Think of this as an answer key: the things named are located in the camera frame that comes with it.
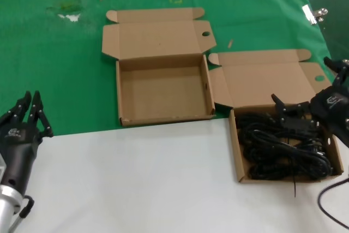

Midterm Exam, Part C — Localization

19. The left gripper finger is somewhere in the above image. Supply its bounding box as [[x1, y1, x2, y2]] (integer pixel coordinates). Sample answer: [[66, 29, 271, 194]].
[[0, 91, 32, 129], [28, 90, 55, 139]]

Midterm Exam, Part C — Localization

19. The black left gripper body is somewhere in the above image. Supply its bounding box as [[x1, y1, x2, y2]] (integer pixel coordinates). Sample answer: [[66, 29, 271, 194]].
[[0, 122, 44, 193]]

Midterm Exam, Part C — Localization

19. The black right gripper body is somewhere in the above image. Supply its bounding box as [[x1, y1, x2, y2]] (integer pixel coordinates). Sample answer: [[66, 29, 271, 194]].
[[309, 83, 349, 147]]

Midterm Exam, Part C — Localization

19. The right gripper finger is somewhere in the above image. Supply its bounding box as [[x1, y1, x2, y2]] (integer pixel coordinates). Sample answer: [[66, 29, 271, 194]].
[[323, 56, 349, 88], [270, 93, 325, 137]]

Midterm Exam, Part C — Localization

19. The open cardboard mailer box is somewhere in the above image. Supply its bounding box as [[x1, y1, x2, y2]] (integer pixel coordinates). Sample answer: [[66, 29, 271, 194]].
[[208, 49, 345, 184], [101, 7, 218, 127]]

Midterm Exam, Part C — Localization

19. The green table cloth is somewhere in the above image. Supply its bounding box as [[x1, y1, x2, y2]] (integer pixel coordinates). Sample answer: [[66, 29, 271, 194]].
[[0, 0, 340, 139]]

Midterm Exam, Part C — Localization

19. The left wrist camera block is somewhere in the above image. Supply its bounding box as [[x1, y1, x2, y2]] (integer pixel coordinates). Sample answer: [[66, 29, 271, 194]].
[[0, 153, 7, 180]]

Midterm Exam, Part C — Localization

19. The left arm sleeved cable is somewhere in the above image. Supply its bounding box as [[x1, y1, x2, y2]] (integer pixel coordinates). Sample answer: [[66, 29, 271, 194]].
[[8, 194, 35, 233]]

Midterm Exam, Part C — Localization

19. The black cable tie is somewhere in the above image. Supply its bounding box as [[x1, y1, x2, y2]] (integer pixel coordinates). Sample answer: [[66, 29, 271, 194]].
[[291, 171, 298, 198]]

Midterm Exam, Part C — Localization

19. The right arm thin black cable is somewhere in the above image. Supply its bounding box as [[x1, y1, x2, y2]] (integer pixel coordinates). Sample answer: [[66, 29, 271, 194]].
[[317, 177, 349, 231]]

